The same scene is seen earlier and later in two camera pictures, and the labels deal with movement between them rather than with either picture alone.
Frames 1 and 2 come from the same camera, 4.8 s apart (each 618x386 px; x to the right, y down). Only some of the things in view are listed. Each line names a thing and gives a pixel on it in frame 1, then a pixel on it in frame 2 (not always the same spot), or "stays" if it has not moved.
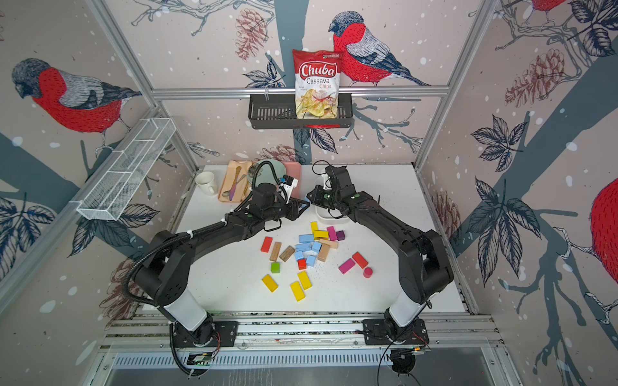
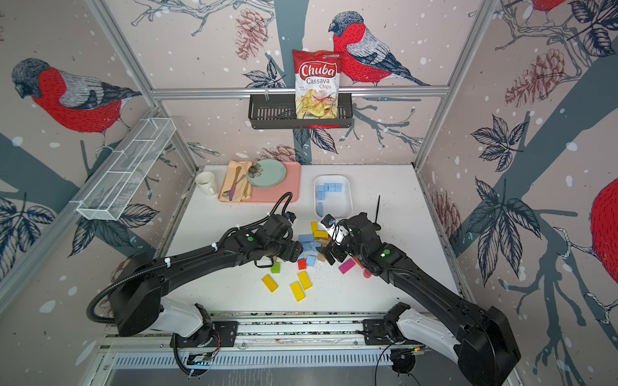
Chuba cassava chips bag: (317, 80) stays
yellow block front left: (269, 283) stays
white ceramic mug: (206, 181) stays
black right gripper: (315, 193) → (334, 249)
